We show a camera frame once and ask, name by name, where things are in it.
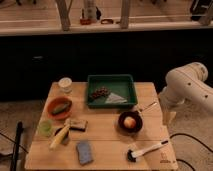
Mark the green plastic tray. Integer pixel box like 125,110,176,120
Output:
86,74,138,108

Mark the orange bowl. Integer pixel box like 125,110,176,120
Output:
47,97,72,120

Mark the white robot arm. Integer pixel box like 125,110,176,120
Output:
158,62,213,125

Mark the light green cup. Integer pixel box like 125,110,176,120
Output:
38,120,53,137

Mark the white cup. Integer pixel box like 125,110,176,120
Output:
58,77,72,93

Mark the grey folded cloth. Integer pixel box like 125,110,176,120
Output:
106,93,127,104

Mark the dark brown bowl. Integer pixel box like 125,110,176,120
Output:
118,111,143,133

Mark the black cable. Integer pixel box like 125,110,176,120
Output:
169,132,213,171

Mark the wooden table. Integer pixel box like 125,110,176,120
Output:
25,82,178,171

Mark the white dish brush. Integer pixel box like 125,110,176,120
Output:
127,140,169,162

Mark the black pole stand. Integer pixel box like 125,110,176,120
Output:
10,122,23,171

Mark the green pickle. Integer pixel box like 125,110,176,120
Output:
51,102,70,115

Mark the metal spoon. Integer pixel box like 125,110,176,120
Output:
136,102,157,114

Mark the blue-grey sponge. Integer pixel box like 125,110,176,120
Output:
76,141,93,165

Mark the yellow-red apple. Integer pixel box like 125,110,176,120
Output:
124,117,136,129

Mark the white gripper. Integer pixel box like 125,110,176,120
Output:
160,100,176,126

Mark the dark grape bunch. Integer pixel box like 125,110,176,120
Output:
90,87,110,99

